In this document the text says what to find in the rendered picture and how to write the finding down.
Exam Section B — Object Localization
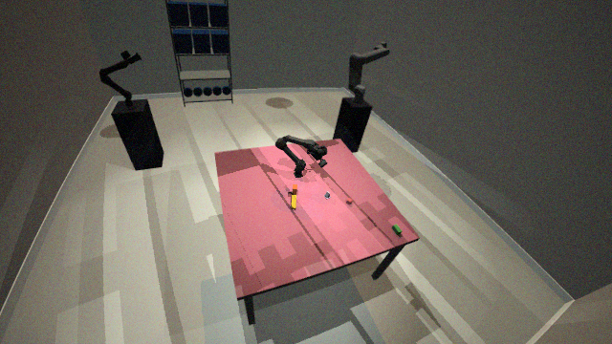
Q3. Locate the yellow bar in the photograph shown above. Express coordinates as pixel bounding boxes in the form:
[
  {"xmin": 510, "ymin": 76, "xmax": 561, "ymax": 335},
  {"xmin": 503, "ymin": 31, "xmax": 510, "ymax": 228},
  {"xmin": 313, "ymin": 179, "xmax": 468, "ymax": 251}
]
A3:
[{"xmin": 291, "ymin": 184, "xmax": 297, "ymax": 209}]

